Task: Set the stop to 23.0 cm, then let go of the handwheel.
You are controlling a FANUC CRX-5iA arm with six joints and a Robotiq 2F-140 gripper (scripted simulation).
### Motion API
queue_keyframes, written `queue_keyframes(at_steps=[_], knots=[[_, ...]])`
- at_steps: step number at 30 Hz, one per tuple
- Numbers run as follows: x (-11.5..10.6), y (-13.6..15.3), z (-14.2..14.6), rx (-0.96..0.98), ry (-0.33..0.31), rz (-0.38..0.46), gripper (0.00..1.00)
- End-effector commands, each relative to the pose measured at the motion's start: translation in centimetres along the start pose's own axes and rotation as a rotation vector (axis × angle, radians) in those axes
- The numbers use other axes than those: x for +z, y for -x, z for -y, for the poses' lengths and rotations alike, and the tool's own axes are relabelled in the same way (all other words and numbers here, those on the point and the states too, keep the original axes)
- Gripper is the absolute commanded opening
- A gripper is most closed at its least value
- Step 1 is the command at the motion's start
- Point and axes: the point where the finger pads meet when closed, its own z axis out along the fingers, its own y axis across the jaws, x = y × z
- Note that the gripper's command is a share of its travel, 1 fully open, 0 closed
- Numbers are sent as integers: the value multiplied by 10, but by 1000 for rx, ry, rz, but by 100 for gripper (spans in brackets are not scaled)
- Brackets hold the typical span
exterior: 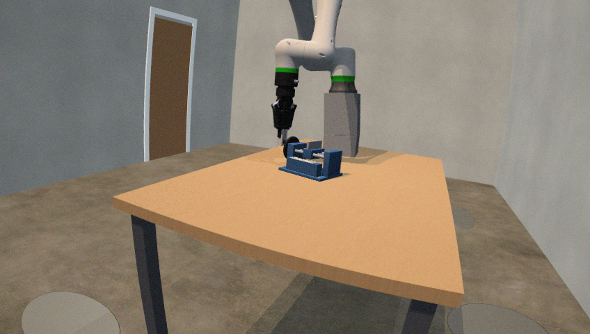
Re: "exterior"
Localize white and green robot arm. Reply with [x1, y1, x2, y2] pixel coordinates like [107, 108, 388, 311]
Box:
[274, 0, 357, 93]

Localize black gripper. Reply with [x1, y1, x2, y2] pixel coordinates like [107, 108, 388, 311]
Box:
[271, 87, 297, 146]

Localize blue bench vise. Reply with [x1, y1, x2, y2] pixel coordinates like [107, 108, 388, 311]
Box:
[278, 136, 343, 182]

